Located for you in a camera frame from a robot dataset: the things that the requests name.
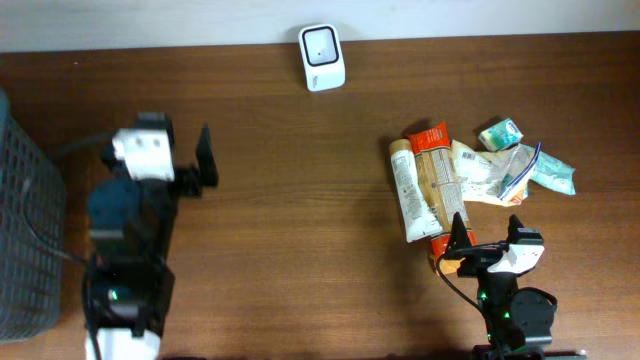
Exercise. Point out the teal tissue pack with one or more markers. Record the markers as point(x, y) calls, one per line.
point(501, 135)

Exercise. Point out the white tube with gold cap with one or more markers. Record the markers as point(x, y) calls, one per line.
point(419, 220)

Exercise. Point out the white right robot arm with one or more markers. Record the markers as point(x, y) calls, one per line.
point(518, 320)

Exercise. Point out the orange spaghetti packet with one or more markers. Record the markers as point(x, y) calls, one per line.
point(439, 184)

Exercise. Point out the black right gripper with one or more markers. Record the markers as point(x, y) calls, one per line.
point(459, 246)

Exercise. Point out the white barcode scanner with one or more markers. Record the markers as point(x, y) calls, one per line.
point(322, 57)

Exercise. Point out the teal wet wipes pack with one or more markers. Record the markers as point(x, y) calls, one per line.
point(554, 174)

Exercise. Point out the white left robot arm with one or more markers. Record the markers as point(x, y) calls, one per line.
point(127, 285)

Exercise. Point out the cream chips bag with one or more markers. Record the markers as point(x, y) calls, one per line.
point(497, 178)

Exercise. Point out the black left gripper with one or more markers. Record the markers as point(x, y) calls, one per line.
point(190, 175)

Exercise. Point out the grey plastic basket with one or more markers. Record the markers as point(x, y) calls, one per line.
point(33, 199)

